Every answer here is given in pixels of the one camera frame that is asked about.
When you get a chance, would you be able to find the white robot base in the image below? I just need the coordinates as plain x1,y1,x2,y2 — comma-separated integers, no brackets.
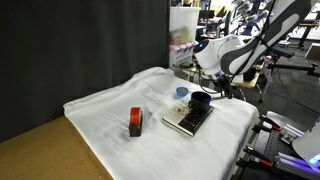
291,117,320,165

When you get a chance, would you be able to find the aluminium rail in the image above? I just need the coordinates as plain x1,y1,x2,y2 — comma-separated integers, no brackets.
274,151,320,178

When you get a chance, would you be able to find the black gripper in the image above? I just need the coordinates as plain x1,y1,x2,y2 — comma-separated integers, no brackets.
213,75,234,100

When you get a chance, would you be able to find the black clamp with orange handle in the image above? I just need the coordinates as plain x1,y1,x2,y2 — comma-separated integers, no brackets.
252,113,283,134
235,145,278,169

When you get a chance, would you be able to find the black cup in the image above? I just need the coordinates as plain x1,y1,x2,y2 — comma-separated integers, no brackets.
187,90,213,113

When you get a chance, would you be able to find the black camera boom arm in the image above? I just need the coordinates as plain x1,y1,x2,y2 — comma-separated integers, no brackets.
265,45,320,78

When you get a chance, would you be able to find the red tape in black dispenser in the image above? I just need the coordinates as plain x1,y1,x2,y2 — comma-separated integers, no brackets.
128,106,144,138

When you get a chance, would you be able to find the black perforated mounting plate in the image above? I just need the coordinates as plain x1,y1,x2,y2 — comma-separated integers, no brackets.
255,128,302,162

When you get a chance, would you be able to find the silver pen with blue cap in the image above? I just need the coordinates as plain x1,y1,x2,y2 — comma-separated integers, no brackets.
203,95,224,102

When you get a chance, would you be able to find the black book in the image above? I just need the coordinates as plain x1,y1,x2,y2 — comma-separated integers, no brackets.
161,98,215,138

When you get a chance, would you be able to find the white plastic storage bin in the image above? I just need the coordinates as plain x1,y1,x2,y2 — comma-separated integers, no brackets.
168,6,202,68

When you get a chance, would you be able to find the black curtain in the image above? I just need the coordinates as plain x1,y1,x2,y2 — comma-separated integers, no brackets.
0,0,171,144

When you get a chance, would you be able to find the white cloth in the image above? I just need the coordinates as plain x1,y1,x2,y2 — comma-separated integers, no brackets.
62,66,260,180

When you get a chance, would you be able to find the blue bowl of cereal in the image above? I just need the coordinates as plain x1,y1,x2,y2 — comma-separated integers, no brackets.
175,86,190,99

